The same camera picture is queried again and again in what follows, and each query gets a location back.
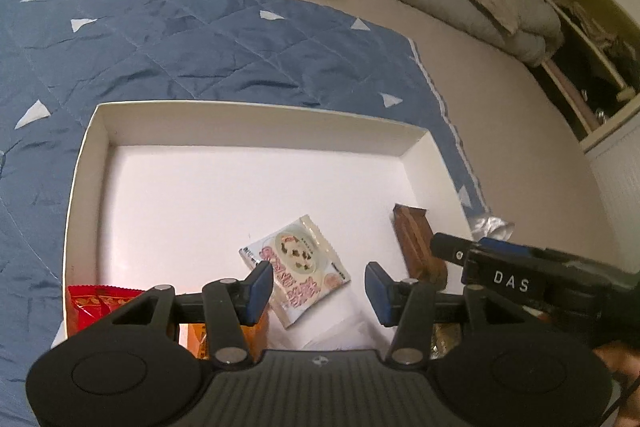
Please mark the red cookie packet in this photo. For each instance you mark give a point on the red cookie packet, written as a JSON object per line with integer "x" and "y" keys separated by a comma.
{"x": 95, "y": 302}

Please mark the white-framed wooden shelf unit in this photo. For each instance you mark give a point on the white-framed wooden shelf unit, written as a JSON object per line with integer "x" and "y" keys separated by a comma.
{"x": 600, "y": 7}

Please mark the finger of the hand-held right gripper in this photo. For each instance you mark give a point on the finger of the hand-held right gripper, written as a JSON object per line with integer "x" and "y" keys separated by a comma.
{"x": 450, "y": 248}

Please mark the brown snack bar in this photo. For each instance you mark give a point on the brown snack bar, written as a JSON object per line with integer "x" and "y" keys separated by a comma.
{"x": 417, "y": 242}

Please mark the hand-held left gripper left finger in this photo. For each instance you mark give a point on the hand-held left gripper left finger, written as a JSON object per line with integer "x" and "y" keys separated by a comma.
{"x": 260, "y": 293}

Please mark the crumpled clear wrapper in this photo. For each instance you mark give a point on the crumpled clear wrapper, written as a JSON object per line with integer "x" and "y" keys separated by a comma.
{"x": 492, "y": 227}

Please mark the white pink-print snack packet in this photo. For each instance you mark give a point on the white pink-print snack packet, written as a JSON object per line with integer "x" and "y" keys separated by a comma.
{"x": 300, "y": 257}

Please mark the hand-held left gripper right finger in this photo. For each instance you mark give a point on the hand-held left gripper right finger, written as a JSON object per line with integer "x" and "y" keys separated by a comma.
{"x": 377, "y": 298}

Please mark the large orange snack packet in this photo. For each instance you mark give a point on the large orange snack packet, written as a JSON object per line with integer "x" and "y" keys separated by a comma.
{"x": 257, "y": 334}

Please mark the white cardboard box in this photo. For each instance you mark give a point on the white cardboard box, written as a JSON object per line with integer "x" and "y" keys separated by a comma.
{"x": 200, "y": 197}

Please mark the person's right hand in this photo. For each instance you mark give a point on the person's right hand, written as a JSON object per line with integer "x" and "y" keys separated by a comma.
{"x": 624, "y": 367}

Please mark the blue quilted blanket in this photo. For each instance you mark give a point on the blue quilted blanket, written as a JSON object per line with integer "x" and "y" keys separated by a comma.
{"x": 150, "y": 52}

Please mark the pile of clothes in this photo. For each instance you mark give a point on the pile of clothes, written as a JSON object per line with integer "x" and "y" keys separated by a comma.
{"x": 590, "y": 22}

